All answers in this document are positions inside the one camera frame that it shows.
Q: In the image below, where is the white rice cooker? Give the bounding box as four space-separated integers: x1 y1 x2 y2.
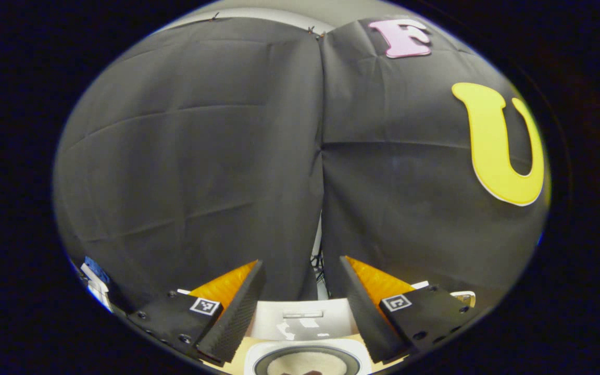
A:
244 297 373 375

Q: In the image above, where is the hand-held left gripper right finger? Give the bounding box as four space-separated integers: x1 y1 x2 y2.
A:
339 255 481 364

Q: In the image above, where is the blue and white object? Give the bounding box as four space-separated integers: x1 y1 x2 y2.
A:
80 255 115 314

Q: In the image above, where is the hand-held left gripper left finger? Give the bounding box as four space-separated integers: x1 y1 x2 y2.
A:
126 259 268 365

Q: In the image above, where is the black backdrop cloth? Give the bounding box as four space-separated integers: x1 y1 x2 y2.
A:
54 17 551 313

